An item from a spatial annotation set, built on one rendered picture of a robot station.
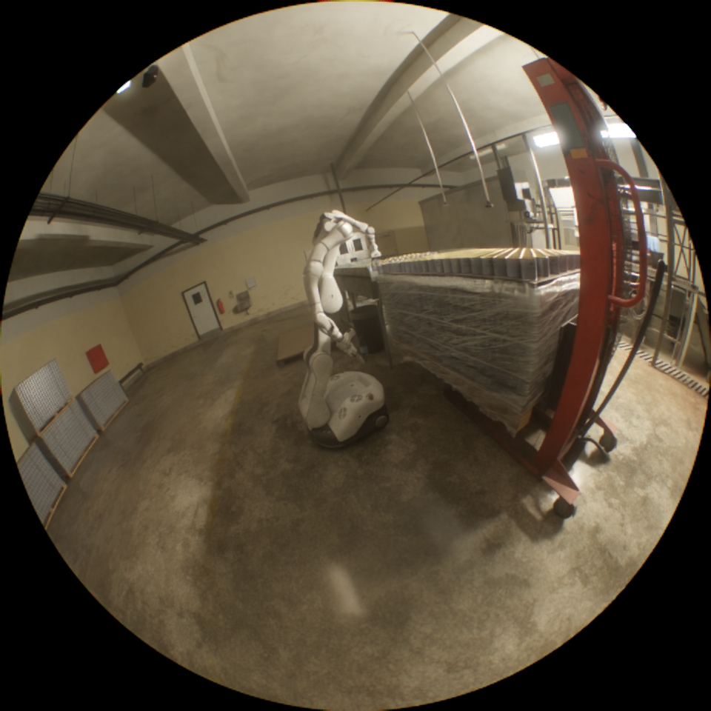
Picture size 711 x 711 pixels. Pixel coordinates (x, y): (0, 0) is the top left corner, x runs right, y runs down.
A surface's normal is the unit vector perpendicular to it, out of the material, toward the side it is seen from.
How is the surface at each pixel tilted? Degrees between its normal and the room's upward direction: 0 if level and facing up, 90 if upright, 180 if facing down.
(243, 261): 90
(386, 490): 0
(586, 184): 90
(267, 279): 90
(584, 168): 90
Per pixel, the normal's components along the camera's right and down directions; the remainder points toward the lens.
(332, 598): -0.22, -0.88
